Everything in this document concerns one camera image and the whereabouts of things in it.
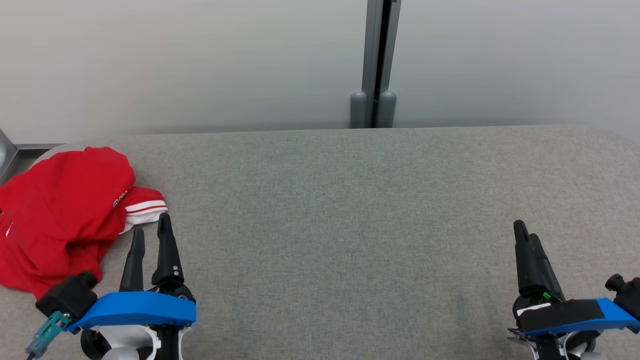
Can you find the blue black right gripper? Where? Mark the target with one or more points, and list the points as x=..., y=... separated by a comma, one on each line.
x=565, y=315

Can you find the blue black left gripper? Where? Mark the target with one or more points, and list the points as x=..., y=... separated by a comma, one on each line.
x=140, y=310

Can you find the red white basketball jersey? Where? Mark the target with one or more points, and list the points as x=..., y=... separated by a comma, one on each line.
x=45, y=270

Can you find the grey fabric covered platform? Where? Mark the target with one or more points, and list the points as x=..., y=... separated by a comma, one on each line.
x=350, y=225

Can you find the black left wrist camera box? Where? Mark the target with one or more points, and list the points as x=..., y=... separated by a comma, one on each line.
x=67, y=297

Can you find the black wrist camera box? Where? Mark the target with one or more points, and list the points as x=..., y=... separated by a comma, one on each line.
x=67, y=297
x=627, y=297

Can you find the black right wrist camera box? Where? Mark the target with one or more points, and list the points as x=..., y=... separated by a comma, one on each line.
x=627, y=297

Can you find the grey partition post single foot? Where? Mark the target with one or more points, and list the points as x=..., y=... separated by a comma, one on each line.
x=6, y=155

